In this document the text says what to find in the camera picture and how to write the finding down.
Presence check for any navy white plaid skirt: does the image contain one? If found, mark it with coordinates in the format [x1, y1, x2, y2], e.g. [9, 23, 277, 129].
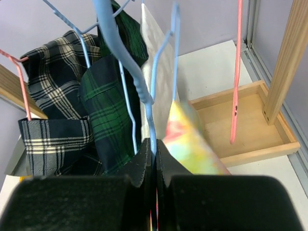
[19, 30, 103, 176]

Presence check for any pastel floral garment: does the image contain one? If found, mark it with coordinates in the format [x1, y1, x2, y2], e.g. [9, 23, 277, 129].
[163, 101, 230, 175]

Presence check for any pink wire hanger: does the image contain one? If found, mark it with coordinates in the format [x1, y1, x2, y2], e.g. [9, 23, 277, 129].
[230, 0, 243, 144]
[0, 49, 33, 121]

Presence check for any white grey garment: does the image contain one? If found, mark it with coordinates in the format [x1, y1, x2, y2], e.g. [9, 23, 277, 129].
[141, 3, 179, 140]

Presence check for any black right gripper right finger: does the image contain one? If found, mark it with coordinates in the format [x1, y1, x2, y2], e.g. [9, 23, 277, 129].
[156, 140, 303, 231]

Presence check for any blue wire hanger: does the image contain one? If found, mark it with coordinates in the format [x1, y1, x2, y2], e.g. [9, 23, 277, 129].
[93, 0, 180, 155]
[42, 0, 139, 154]

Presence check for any dark green plaid skirt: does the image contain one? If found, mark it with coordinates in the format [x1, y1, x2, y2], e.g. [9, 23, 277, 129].
[80, 11, 148, 174]

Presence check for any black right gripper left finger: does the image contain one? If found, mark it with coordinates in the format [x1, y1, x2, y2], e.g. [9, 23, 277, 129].
[0, 139, 151, 231]

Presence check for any wooden clothes rack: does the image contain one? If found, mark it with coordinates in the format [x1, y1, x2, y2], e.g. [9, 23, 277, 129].
[0, 0, 300, 172]

